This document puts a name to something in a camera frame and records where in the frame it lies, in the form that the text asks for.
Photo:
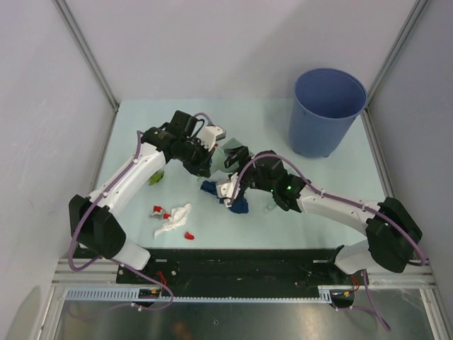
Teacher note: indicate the aluminium frame post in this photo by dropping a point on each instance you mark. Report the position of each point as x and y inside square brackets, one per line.
[415, 15]
[81, 43]

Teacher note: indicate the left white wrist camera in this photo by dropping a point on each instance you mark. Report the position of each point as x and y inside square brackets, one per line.
[210, 135]

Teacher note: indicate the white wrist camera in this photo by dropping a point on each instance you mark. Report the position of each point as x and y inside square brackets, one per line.
[210, 135]
[229, 189]

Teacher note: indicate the grey slotted cable duct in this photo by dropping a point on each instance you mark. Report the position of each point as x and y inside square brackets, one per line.
[147, 295]

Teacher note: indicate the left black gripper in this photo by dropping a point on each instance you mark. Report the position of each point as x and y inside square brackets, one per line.
[202, 168]

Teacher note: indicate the large dark blue paper scrap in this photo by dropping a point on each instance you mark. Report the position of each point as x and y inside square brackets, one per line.
[240, 205]

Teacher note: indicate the red grey paper scrap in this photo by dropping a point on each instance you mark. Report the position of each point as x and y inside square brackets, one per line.
[160, 213]

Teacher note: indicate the small green hand brush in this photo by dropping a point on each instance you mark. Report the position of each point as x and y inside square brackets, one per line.
[230, 157]

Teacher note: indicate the green paper scrap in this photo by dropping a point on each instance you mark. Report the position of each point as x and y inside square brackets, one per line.
[156, 177]

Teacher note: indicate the left aluminium frame post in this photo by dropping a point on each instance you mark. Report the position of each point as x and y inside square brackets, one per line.
[81, 43]

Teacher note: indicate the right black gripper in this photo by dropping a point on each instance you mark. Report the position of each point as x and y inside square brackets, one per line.
[235, 154]

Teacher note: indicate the white crumpled paper scrap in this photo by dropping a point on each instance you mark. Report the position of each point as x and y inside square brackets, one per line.
[178, 218]

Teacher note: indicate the small red scrap bottom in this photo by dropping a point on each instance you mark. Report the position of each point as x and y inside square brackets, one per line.
[189, 236]

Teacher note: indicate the green plastic dustpan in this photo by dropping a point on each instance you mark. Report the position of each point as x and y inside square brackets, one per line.
[270, 206]

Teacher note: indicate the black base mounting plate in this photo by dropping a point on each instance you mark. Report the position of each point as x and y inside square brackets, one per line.
[248, 273]

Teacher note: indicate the blue plastic waste bin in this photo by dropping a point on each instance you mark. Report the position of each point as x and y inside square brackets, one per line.
[326, 102]

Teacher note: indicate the right aluminium frame post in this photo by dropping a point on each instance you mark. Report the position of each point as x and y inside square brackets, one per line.
[415, 15]

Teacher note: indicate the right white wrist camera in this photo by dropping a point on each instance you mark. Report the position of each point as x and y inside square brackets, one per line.
[229, 189]

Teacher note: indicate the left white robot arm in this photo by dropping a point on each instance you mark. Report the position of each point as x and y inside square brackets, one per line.
[93, 219]

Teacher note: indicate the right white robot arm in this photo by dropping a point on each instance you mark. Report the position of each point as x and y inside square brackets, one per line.
[392, 236]

